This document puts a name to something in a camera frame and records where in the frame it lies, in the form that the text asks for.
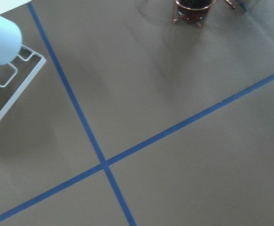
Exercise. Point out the blue cup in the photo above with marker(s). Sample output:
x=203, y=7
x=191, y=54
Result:
x=10, y=40

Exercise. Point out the tea bottle left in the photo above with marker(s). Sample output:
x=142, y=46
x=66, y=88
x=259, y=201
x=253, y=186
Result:
x=193, y=10

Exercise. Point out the white wire cup rack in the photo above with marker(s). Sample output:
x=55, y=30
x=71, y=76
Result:
x=17, y=75

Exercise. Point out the copper wire bottle rack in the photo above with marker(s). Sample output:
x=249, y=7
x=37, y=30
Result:
x=176, y=18

